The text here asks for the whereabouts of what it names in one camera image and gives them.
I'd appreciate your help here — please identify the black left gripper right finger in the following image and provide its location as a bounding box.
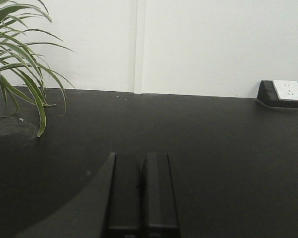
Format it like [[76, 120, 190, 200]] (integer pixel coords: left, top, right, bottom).
[[142, 153, 180, 238]]

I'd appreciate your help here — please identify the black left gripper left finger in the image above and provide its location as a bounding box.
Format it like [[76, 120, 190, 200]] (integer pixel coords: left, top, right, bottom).
[[100, 152, 141, 238]]

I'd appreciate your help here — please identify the black and white power socket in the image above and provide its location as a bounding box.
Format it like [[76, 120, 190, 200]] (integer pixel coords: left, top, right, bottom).
[[257, 80, 298, 108]]

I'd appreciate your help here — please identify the green spider plant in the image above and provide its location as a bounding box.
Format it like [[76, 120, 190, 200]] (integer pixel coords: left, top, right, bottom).
[[0, 0, 68, 138]]

